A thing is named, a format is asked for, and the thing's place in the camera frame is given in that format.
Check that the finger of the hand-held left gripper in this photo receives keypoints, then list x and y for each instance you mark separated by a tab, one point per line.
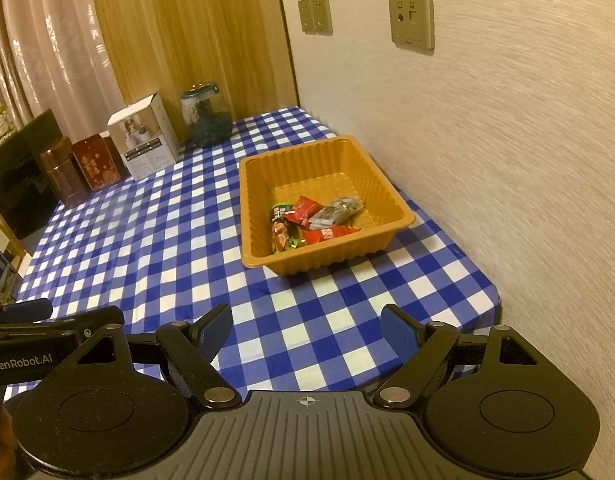
95	320
25	310

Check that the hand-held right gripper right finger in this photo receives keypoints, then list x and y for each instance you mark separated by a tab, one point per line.
400	335

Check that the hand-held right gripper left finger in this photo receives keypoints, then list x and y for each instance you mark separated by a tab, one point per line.
215	332

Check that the long green orange snack packet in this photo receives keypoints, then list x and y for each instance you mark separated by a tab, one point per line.
281	232

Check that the red pillow snack packet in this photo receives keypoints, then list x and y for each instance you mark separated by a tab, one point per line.
332	233

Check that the grey snack packet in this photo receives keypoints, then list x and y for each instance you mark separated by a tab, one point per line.
337	210

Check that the small shiny red candy packet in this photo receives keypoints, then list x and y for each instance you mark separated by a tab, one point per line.
305	207

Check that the orange plastic tray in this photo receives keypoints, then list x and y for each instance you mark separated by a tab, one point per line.
327	160

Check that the person's left hand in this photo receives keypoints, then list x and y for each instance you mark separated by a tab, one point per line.
0	440

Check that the blue checkered tablecloth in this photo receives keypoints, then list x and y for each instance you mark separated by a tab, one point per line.
162	240

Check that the black flat box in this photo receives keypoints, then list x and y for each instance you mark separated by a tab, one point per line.
17	180

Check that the brown canister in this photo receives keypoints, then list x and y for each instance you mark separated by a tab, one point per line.
65	175

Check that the red patterned tin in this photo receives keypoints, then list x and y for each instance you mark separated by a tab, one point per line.
97	165

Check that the white carton box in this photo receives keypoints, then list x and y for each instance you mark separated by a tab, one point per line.
142	140

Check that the bottle with yellow label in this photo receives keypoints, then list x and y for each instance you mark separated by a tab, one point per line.
0	124

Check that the green lidded glass jar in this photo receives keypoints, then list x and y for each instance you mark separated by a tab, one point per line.
207	117

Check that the sheer pink curtain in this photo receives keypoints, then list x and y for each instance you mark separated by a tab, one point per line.
47	50

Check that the yellow curtain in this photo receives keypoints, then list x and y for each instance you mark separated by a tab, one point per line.
197	35

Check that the large wall socket plate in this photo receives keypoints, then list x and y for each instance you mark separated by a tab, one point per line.
411	17

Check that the wall switch plate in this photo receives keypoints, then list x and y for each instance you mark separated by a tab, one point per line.
322	14
305	16

